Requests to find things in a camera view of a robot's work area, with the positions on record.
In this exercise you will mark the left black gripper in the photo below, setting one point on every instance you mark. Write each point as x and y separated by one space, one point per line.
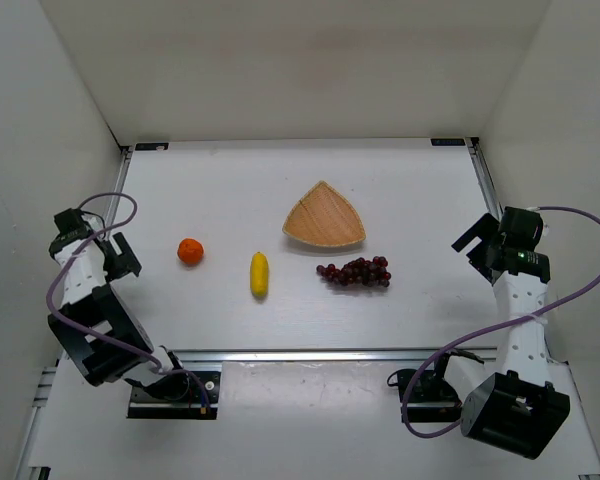
122 255

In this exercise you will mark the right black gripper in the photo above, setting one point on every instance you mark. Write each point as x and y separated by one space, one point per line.
478 240

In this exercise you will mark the fake orange fruit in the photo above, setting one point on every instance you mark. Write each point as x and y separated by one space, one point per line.
190 252

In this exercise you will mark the fake yellow lemon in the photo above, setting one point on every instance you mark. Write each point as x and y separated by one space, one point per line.
259 275

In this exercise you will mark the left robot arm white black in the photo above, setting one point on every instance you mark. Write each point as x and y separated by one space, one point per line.
89 300

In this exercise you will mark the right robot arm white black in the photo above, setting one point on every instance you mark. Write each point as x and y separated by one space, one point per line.
512 404

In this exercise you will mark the fake dark red grapes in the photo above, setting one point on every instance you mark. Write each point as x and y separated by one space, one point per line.
359 272

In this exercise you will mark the woven triangular fruit basket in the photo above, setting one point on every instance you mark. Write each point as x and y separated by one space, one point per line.
324 218

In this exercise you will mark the right aluminium frame rail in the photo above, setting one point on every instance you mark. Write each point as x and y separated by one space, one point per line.
484 178

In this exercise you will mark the front aluminium frame rail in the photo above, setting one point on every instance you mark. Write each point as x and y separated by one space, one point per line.
305 356

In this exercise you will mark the right black corner bracket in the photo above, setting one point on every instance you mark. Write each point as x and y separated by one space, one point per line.
447 142

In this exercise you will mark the black corner bracket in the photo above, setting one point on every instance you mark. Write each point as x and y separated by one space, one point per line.
447 142
151 146

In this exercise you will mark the left black corner bracket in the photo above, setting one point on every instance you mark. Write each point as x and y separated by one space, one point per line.
151 146

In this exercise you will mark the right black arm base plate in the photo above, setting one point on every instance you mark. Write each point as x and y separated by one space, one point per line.
433 400

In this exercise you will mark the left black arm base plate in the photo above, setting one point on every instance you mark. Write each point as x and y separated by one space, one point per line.
185 400

